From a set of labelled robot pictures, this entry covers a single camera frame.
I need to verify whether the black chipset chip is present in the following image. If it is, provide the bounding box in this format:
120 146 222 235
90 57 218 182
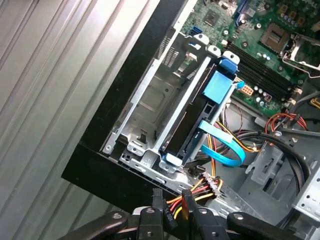
202 7 221 26

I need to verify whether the grey metal optical drive cage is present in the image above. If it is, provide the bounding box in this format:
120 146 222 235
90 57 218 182
234 139 320 240

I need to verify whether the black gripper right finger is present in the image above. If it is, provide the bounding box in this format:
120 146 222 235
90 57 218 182
181 189 304 240

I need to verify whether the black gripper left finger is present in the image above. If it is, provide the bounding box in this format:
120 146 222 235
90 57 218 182
64 188 165 240

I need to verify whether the black RAM slot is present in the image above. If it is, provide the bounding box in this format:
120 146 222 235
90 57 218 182
227 48 298 99
224 52 295 102
232 41 305 92
229 44 302 96

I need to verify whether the blue expansion slot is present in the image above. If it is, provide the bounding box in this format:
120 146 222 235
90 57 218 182
236 0 250 16

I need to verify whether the black sleeved cable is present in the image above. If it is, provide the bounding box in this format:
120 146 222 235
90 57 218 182
254 131 312 227

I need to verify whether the gold CPU socket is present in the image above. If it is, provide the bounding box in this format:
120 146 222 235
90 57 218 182
258 21 292 52

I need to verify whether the red yellow power wire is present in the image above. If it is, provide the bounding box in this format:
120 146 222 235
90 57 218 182
161 171 225 230

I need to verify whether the green motherboard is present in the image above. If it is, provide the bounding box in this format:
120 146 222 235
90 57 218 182
174 0 320 120

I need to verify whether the black open PC case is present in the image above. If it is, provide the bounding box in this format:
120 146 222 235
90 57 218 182
61 0 320 240

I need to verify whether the orange yellow wire bundle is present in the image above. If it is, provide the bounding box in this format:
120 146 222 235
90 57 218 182
209 99 310 155

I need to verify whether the silver socket cover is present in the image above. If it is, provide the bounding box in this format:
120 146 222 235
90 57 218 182
280 33 320 80

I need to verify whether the grey metal disk bay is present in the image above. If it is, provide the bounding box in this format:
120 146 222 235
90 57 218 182
99 32 241 176

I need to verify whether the hard disk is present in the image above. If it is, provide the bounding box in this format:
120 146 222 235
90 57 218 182
159 56 240 167

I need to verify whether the light blue data wire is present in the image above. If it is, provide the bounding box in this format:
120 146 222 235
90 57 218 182
198 119 247 168

